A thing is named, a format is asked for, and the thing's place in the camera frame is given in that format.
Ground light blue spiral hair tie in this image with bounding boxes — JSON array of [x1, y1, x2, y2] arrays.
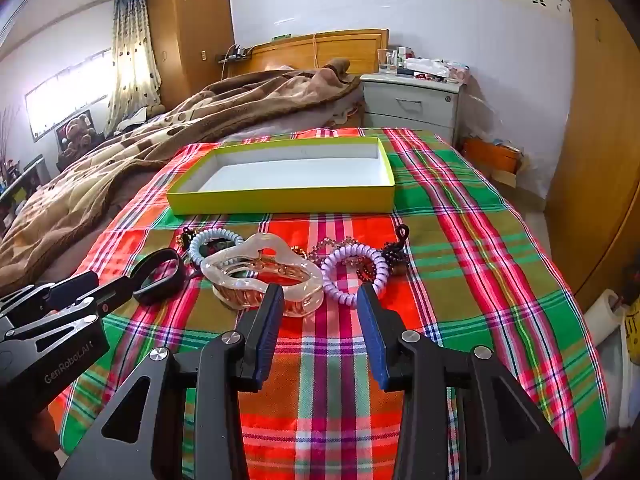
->
[[189, 229, 246, 267]]

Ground white plastic bag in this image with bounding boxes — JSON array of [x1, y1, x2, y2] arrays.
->
[[404, 57, 451, 79]]

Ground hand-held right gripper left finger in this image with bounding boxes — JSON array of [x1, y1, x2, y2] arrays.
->
[[57, 282, 286, 480]]

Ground yellow-green cardboard box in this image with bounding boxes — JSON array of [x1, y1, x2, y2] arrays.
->
[[166, 136, 397, 216]]

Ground black bangle bracelet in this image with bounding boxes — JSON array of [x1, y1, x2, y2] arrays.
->
[[131, 249, 183, 307]]

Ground power strip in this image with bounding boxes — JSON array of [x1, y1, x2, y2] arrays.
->
[[217, 45, 252, 64]]

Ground tall wooden wardrobe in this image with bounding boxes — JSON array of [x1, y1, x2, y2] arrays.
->
[[146, 0, 236, 111]]

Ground brown teddy bear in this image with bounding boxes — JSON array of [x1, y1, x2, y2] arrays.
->
[[57, 115, 99, 157]]

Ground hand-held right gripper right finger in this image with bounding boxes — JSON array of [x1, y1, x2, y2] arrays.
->
[[355, 283, 583, 480]]

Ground wooden bed headboard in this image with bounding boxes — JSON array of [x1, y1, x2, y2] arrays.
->
[[222, 29, 390, 81]]

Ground brown patterned blanket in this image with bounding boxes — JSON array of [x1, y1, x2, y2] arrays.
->
[[0, 57, 362, 297]]

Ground white paper roll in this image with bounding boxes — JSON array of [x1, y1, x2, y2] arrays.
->
[[582, 288, 624, 342]]

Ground pearly cream hair claw clip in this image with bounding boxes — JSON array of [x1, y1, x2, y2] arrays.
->
[[200, 232, 326, 318]]

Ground black cord hair tie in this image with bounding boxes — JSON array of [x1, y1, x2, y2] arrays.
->
[[180, 226, 203, 281]]

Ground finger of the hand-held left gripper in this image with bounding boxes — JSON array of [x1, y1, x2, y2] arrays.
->
[[0, 270, 100, 318], [7, 276, 147, 343]]

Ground wooden closet door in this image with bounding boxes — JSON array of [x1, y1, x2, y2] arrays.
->
[[545, 0, 640, 302]]

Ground dark beaded braided ornament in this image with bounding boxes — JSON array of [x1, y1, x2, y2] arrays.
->
[[382, 225, 412, 276]]

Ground window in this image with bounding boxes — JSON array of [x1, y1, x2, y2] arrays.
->
[[25, 47, 114, 144]]

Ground dried branches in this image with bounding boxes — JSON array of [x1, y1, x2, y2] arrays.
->
[[0, 105, 22, 162]]

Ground purple spiral hair tie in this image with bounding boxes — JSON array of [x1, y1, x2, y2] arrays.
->
[[320, 242, 388, 308]]

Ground patterned curtain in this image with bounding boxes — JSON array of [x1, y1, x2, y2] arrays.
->
[[106, 0, 164, 132]]

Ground rhinestone hair clip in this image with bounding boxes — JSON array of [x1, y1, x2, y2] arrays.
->
[[306, 238, 373, 282]]

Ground colourful plaid cloth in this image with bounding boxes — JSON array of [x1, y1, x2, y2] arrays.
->
[[47, 127, 612, 480]]

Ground grey nightstand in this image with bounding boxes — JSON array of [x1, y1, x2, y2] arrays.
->
[[360, 72, 466, 147]]

